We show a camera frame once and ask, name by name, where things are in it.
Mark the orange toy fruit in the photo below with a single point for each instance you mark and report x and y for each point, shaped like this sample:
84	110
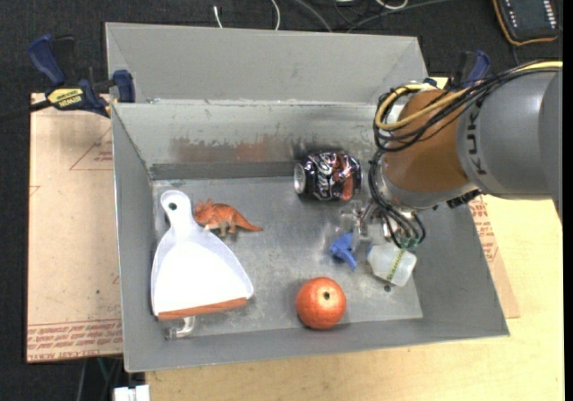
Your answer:
320	303

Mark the clear spray bottle blue trigger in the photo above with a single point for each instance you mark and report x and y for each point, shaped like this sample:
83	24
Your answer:
391	265

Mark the white dustpan with orange edge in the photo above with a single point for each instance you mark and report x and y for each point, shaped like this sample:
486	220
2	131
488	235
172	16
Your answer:
197	269

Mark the crushed black drink can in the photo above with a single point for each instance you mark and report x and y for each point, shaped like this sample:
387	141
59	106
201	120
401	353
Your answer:
329	176

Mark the orange toy dinosaur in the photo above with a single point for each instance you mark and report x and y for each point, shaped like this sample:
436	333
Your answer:
224	215

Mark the grey metal bin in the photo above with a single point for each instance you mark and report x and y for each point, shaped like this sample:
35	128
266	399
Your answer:
286	229

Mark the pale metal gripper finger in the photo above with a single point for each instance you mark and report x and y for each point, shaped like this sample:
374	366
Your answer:
361	241
348	220

